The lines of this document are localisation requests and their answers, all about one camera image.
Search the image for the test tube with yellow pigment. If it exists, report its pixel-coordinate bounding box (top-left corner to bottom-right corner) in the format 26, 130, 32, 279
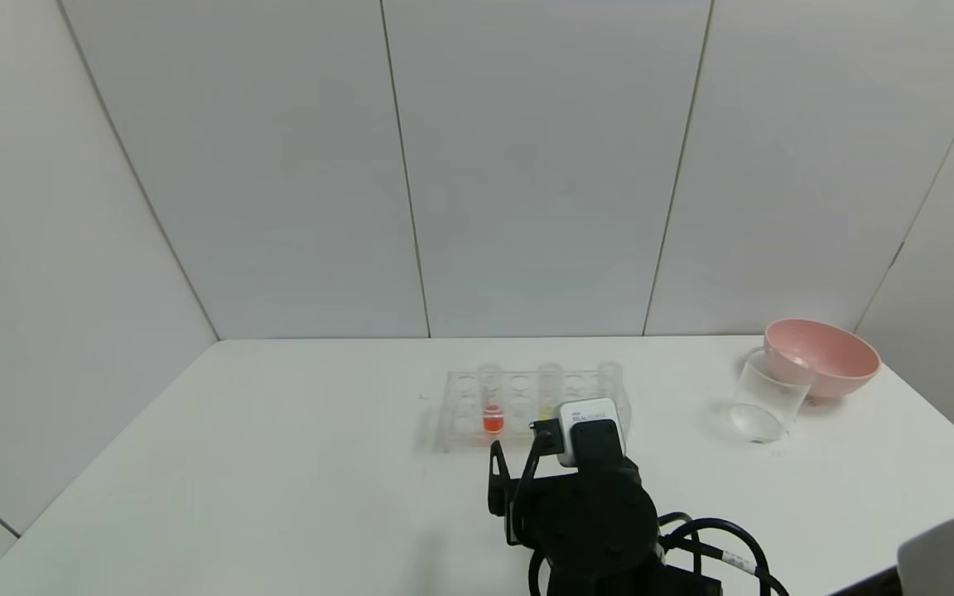
537, 363, 563, 420

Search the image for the test tube with red pigment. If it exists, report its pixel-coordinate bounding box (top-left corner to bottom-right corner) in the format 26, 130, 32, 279
477, 363, 506, 435

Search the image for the pink bowl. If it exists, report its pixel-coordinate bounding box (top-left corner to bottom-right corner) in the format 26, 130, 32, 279
763, 319, 881, 402

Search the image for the clear glass beaker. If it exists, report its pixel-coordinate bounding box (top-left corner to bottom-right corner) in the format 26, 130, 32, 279
728, 348, 813, 445

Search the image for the black cable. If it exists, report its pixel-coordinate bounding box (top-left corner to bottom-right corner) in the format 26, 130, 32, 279
658, 512, 791, 596

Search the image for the clear plastic test tube rack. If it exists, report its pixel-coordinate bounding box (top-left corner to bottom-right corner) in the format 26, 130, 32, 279
436, 368, 631, 454

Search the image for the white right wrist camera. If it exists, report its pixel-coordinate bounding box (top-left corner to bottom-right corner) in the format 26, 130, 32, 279
556, 398, 627, 469

